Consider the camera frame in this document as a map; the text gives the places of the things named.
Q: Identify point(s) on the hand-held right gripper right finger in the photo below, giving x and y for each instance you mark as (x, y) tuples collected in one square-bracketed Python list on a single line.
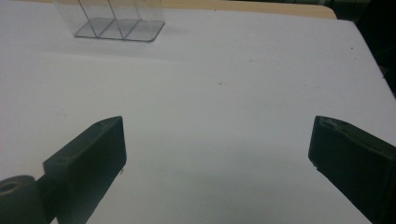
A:
[(355, 161)]

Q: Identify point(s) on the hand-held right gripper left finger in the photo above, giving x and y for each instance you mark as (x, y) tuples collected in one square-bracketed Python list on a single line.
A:
[(90, 161)]

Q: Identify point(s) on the clear plastic divided organizer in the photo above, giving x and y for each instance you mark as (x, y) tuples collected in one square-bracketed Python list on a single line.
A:
[(118, 25)]

